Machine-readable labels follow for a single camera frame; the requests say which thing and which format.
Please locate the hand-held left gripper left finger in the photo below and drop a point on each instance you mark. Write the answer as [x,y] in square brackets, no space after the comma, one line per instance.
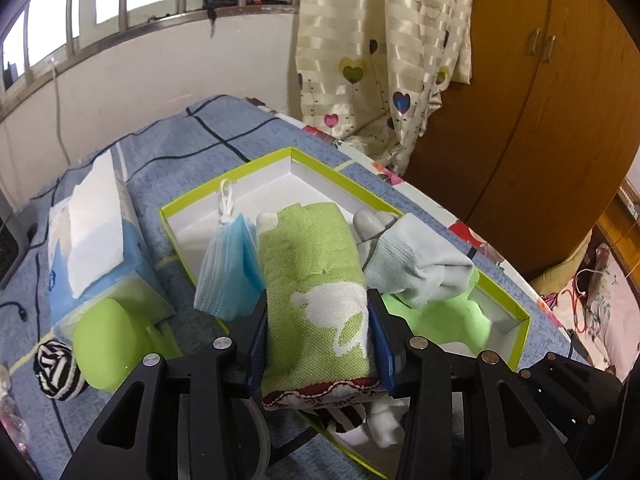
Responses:
[256,360]

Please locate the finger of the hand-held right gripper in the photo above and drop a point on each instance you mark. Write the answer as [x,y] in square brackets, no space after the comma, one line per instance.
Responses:
[565,385]

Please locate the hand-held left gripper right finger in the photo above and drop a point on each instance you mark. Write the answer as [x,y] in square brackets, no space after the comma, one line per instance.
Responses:
[384,355]

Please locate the light green cloth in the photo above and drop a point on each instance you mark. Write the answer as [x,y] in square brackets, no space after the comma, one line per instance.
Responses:
[440,320]

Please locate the black white striped cloth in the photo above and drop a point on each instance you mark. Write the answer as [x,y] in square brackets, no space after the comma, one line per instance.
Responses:
[345,417]

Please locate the green towel with white print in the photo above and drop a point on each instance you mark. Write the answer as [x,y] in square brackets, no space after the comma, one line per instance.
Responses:
[315,310]

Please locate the blue face masks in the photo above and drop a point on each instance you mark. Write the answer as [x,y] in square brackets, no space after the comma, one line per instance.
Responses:
[225,270]

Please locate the green cardboard box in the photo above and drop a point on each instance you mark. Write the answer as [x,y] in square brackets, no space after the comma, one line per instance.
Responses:
[280,185]

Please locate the small striped sock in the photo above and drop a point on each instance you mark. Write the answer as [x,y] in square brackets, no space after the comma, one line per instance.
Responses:
[57,370]

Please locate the clear plastic bag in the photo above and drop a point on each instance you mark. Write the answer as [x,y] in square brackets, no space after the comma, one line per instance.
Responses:
[12,410]

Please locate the blue white tissue pack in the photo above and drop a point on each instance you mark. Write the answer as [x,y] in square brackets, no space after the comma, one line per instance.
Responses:
[100,220]

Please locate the blue printed bedsheet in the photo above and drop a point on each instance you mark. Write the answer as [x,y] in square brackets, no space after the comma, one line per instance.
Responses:
[150,160]

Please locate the grey fan heater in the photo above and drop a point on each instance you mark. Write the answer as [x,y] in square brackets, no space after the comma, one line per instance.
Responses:
[7,250]

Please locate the wooden wardrobe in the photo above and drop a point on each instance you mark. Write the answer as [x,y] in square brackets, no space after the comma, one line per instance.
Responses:
[525,110]

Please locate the cream heart print curtain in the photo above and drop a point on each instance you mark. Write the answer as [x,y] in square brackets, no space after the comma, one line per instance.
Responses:
[375,60]

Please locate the metal window railing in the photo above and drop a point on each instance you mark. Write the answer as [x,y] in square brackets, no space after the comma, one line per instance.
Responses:
[150,22]

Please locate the black hook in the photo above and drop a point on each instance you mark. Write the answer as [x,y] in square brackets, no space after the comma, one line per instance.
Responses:
[211,2]

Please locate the black charger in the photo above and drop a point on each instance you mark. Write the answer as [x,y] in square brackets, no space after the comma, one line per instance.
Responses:
[8,74]

